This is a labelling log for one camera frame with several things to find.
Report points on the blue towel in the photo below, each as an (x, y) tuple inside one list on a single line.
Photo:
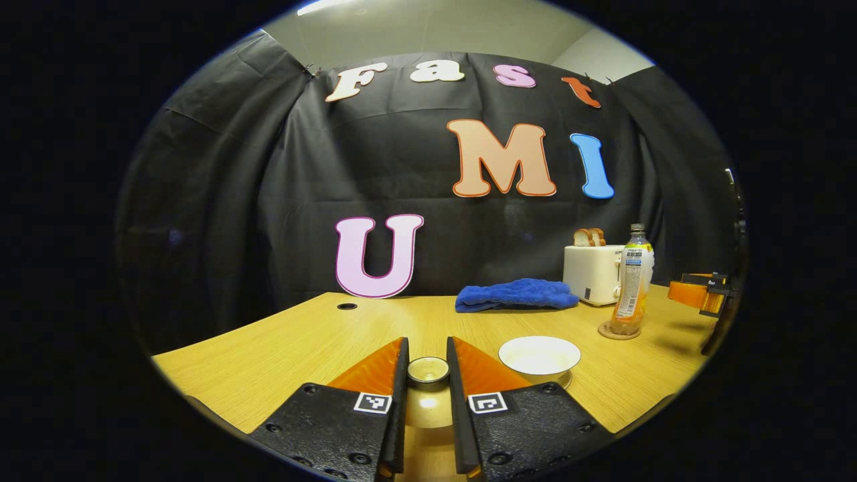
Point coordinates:
[(515, 294)]

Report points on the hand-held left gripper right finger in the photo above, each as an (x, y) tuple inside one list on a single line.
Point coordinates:
[(457, 415)]

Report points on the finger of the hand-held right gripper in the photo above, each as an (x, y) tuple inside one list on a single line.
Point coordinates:
[(689, 293)]

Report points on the bread slice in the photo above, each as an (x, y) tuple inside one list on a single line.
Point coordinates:
[(598, 236), (582, 238)]

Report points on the clear plastic water bottle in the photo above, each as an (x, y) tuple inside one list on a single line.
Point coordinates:
[(633, 288)]

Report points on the beige saucer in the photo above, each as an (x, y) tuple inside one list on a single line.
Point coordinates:
[(568, 381)]

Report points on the white toaster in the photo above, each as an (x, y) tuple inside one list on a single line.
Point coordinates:
[(589, 274)]

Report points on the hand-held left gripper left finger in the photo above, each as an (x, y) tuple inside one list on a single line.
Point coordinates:
[(399, 415)]

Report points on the round brown coaster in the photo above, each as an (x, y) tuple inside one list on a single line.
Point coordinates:
[(606, 331)]

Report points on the beige teacup lid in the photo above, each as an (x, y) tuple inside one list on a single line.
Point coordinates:
[(427, 369)]

